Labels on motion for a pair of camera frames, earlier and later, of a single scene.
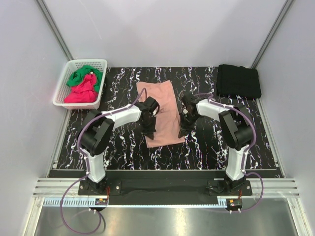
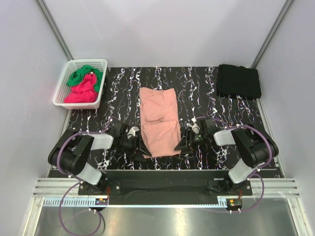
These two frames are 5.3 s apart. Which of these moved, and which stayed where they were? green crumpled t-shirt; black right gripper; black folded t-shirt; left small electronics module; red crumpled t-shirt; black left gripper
Moved: black right gripper; black left gripper
Stayed: green crumpled t-shirt; red crumpled t-shirt; left small electronics module; black folded t-shirt
